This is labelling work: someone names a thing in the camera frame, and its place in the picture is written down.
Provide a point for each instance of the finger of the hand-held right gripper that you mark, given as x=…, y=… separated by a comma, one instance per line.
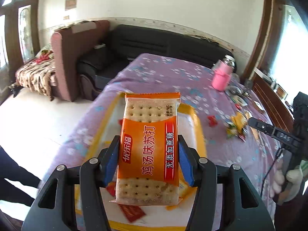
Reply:
x=261, y=125

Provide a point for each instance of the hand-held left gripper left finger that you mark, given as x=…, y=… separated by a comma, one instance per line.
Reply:
x=112, y=160

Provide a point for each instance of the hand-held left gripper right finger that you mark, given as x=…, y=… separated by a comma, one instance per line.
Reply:
x=185, y=162

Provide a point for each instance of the yellow cardboard box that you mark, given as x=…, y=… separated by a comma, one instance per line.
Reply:
x=192, y=130

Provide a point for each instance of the orange soda cracker packet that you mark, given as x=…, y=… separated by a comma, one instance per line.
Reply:
x=146, y=149

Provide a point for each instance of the person's right hand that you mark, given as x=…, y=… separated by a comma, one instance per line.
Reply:
x=293, y=176

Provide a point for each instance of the flat yellow snack packet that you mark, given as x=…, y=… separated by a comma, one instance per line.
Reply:
x=239, y=122

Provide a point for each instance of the small red candy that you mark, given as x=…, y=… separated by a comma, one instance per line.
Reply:
x=213, y=121
x=241, y=137

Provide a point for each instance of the wooden cabinet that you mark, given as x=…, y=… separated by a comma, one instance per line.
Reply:
x=272, y=98

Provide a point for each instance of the green peas packet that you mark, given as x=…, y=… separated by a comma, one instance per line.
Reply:
x=231, y=130

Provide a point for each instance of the green and white flat packet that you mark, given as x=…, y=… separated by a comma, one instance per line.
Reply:
x=238, y=100

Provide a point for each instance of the red packet with golden print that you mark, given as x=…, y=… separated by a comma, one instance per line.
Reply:
x=132, y=213

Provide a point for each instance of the pink thermos with knitted sleeve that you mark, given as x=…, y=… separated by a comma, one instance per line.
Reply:
x=222, y=77

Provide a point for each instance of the purple floral tablecloth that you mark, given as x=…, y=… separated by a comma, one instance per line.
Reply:
x=154, y=77

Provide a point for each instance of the person's dark clothing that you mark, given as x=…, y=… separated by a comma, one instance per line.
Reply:
x=14, y=173

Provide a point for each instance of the brown armchair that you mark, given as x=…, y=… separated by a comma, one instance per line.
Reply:
x=69, y=60

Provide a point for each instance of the brown patterned blanket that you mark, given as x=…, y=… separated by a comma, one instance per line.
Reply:
x=33, y=74

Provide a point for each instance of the black sofa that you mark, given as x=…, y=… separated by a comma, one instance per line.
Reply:
x=149, y=43

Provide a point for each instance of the wooden door with glass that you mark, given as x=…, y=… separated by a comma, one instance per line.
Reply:
x=14, y=28

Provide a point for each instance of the small wall plaque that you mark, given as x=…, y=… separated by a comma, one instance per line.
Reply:
x=71, y=2

